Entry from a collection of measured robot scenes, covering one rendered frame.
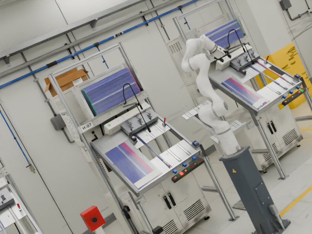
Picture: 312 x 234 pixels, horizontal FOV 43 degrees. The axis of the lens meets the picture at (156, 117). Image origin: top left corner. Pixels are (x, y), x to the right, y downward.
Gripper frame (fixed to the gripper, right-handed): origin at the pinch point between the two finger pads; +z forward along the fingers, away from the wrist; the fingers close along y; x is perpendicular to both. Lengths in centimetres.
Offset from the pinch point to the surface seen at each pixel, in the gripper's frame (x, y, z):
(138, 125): 62, 73, -26
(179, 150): 77, 46, 7
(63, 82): 39, 116, -95
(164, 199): 113, 77, 25
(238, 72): -39, 40, 52
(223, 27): -80, 41, 18
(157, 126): 55, 68, -9
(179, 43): -54, 73, -9
